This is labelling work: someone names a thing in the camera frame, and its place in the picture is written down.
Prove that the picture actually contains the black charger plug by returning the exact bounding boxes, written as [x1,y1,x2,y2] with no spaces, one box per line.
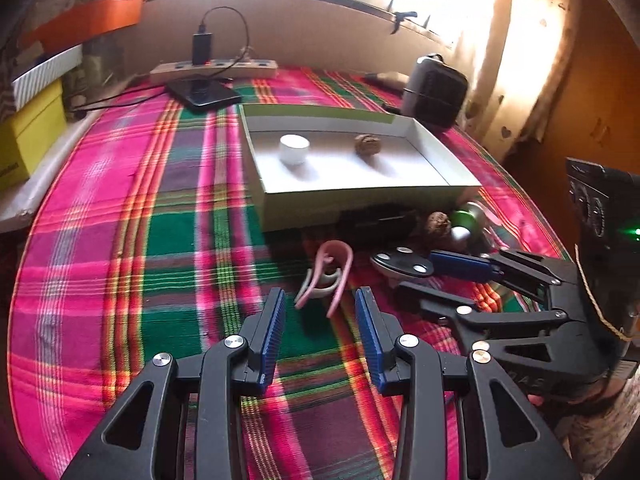
[192,32,213,67]

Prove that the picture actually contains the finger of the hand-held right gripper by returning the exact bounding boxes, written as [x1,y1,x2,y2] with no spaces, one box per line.
[397,280,568,392]
[429,247,581,306]

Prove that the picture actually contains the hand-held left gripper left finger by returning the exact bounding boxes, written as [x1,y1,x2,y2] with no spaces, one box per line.
[60,287,288,480]

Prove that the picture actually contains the wooden cupboard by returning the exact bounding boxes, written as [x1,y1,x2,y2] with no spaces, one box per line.
[500,0,640,261]

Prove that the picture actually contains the pink green plaid blanket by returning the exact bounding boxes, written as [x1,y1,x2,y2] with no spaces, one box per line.
[7,62,576,480]

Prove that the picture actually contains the green and white knob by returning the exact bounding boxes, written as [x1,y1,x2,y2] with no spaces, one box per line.
[451,201,488,233]

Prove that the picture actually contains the small white round cap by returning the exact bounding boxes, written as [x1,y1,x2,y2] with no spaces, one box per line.
[278,133,310,167]

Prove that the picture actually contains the person's right forearm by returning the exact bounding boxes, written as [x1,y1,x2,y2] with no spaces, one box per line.
[550,360,640,480]

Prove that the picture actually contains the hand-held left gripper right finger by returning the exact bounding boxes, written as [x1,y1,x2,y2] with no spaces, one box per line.
[352,286,583,480]

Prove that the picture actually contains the beige power strip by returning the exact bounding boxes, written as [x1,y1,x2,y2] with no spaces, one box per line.
[150,59,278,86]

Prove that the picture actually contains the shallow white cardboard box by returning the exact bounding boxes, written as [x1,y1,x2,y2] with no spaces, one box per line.
[239,104,482,233]

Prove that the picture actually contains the orange plastic tray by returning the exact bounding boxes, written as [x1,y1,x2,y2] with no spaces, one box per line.
[20,0,146,53]

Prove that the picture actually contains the cream heart print curtain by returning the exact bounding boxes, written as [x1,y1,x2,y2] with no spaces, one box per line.
[450,0,576,158]

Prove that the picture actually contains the yellow cardboard box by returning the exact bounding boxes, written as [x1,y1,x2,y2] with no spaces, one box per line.
[0,80,68,192]

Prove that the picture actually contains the grey portable heater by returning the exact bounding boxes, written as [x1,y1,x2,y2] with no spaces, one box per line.
[400,54,469,130]

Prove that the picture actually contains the yellow twine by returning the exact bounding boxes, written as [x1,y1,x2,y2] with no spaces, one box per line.
[574,244,633,343]

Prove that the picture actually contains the brown walnut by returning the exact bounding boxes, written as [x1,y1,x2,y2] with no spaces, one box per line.
[354,133,383,158]
[425,211,453,243]

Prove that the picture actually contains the dark blue clip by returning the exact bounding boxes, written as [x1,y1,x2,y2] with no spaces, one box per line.
[389,10,418,36]

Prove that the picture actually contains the black charger cable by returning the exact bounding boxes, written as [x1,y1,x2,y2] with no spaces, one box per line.
[197,6,251,91]

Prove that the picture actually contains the white ribbed box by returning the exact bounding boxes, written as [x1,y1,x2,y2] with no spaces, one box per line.
[11,45,83,111]

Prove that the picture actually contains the black smartphone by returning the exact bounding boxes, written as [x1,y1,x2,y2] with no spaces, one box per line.
[166,74,243,114]

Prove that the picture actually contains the brown brush handle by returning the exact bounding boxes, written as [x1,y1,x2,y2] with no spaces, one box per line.
[362,72,411,88]

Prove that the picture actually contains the pink and white clip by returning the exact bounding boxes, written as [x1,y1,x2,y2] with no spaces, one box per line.
[295,240,354,318]

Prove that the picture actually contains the black electric trimmer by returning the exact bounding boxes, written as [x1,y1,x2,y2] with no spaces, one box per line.
[340,205,418,243]

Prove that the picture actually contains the thin black cable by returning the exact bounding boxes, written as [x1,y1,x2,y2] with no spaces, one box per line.
[67,84,168,112]

